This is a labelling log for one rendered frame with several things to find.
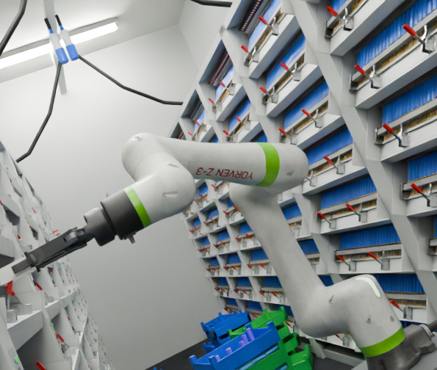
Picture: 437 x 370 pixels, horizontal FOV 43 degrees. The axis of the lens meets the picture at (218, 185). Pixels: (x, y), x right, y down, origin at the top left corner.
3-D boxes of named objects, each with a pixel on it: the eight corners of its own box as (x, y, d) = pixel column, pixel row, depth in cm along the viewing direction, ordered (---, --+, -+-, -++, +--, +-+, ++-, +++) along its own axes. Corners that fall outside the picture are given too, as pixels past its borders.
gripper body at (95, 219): (115, 235, 109) (72, 258, 107) (117, 240, 117) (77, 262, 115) (98, 202, 110) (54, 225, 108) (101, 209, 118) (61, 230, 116)
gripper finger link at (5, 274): (34, 269, 109) (33, 269, 108) (-1, 286, 107) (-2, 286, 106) (26, 255, 109) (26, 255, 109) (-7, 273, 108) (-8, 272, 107)
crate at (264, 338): (255, 341, 233) (247, 323, 233) (281, 340, 215) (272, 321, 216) (197, 376, 218) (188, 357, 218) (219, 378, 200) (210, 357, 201)
